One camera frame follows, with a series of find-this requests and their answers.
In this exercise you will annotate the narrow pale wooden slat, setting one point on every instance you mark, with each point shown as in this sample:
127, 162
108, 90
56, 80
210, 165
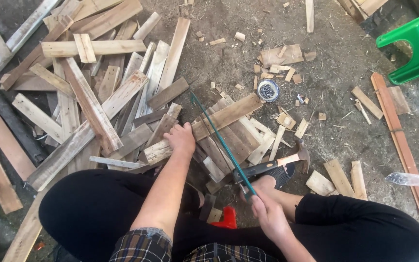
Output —
309, 14

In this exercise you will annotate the medium brown wooden slat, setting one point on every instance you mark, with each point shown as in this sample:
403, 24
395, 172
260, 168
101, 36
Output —
367, 102

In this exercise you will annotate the green plastic stool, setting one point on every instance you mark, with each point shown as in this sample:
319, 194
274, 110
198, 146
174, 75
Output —
415, 45

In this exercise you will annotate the person's right fingers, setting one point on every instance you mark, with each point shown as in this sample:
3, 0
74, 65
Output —
259, 205

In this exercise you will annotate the short pale wooden board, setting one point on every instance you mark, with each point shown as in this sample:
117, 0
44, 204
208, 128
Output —
320, 183
358, 180
339, 177

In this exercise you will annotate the black sandal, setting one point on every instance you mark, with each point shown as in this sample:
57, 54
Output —
281, 175

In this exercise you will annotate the red plastic stool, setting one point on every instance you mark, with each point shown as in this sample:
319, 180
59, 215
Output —
227, 219

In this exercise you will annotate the stack of wooden boards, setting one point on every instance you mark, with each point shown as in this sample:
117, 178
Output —
362, 7

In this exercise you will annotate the scatter of small wood offcuts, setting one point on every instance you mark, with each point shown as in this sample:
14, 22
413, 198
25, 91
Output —
278, 62

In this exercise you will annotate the long pale wooden board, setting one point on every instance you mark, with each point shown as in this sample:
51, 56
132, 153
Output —
27, 227

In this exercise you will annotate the person's right hand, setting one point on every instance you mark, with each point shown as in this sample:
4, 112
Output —
272, 220

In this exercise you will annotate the green frame hand saw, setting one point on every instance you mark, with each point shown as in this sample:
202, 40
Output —
227, 150

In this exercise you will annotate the claw hammer with black grip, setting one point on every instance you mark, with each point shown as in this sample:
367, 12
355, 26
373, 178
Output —
264, 168

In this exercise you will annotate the long reddish wooden strip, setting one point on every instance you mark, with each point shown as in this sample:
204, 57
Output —
400, 143

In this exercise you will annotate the clear plastic bag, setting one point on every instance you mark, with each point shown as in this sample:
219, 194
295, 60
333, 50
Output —
406, 179

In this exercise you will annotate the patterned bowl of nails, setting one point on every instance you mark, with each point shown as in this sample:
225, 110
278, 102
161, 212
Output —
268, 90

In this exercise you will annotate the grey weathered wooden board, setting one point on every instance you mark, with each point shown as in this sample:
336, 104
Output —
399, 100

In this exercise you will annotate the person's plaid shirt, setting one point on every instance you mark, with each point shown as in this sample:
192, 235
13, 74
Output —
147, 247

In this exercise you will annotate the person's black trousers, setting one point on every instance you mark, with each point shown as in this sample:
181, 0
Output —
100, 211

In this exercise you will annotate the small heap of wooden slats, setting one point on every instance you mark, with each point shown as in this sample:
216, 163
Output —
238, 142

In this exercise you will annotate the large heap of wooden planks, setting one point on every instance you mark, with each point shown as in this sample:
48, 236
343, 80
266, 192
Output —
86, 91

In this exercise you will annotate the long dark wooden beam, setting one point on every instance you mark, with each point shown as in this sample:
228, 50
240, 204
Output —
11, 122

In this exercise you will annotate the long pale wooden plank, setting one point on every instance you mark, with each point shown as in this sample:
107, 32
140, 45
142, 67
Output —
224, 116

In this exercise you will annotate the person's left hand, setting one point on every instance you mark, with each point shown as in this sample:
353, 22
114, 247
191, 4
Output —
182, 141

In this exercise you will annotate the person's foot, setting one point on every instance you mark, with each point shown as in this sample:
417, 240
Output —
264, 183

